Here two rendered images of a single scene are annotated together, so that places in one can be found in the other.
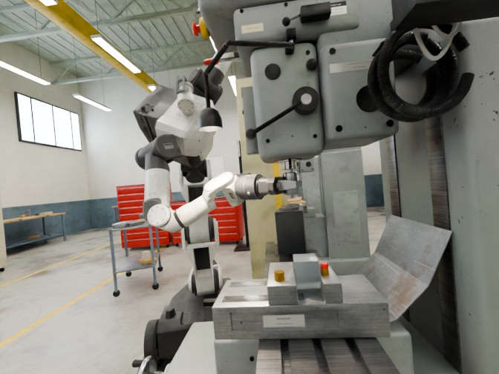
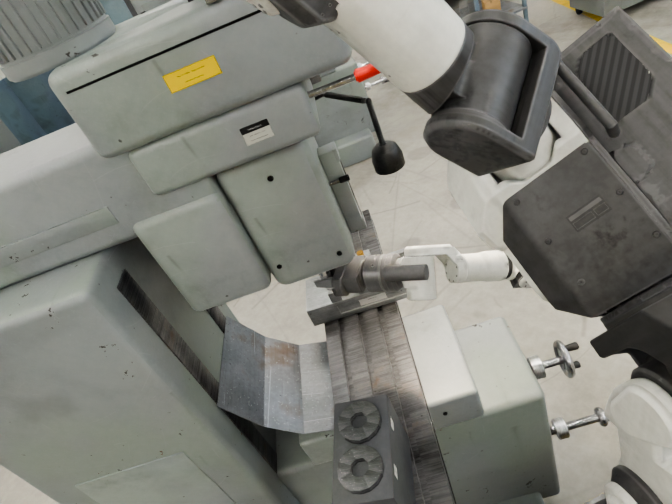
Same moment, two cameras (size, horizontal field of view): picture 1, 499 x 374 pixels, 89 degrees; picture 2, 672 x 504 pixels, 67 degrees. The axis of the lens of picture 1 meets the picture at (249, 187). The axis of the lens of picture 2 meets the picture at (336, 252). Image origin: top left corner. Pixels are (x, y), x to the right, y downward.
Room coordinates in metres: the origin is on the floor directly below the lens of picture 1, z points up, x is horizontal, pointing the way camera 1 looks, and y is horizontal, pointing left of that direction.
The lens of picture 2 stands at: (1.77, -0.02, 2.00)
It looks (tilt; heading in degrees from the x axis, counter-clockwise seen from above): 36 degrees down; 184
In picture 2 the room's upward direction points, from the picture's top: 25 degrees counter-clockwise
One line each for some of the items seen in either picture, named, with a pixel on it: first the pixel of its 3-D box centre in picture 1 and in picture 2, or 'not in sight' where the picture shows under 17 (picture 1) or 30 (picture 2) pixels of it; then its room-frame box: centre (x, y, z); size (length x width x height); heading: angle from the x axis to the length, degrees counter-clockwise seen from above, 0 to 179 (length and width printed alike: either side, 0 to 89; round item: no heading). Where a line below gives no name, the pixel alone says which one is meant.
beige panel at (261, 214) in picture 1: (266, 191); not in sight; (2.56, -0.16, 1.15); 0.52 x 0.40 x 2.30; 85
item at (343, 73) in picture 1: (347, 102); (210, 227); (0.79, -0.33, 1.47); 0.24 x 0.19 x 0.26; 175
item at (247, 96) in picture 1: (250, 121); (342, 189); (0.82, -0.02, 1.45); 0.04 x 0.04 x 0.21; 85
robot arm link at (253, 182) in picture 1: (264, 187); (363, 274); (0.85, -0.05, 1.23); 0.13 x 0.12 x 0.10; 150
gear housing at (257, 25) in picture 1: (292, 41); (229, 118); (0.80, -0.17, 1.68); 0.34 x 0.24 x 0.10; 85
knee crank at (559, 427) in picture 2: not in sight; (587, 420); (0.99, 0.38, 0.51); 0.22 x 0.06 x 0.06; 85
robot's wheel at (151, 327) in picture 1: (154, 341); not in sight; (1.27, 0.55, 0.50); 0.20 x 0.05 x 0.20; 8
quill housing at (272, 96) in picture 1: (285, 109); (289, 198); (0.81, -0.14, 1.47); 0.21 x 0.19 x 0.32; 175
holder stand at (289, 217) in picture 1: (291, 226); (374, 467); (1.20, -0.18, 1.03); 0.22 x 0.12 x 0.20; 168
